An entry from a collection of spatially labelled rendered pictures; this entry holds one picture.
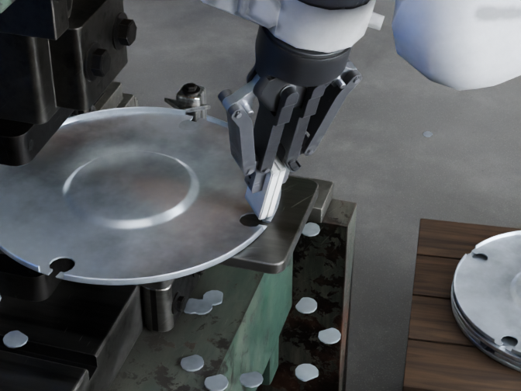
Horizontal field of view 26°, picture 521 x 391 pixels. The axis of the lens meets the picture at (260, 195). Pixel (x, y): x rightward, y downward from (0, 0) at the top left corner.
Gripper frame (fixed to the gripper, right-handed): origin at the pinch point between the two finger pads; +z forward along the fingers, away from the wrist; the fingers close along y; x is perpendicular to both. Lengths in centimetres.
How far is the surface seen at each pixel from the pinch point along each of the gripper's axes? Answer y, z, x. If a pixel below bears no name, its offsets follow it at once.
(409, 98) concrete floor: 110, 114, 84
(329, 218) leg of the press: 17.7, 23.7, 7.8
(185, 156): -1.7, 7.8, 11.0
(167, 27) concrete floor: 75, 135, 145
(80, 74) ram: -13.7, -7.7, 11.5
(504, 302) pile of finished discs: 47, 46, -1
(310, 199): 5.4, 3.9, -0.8
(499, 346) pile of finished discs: 41, 45, -7
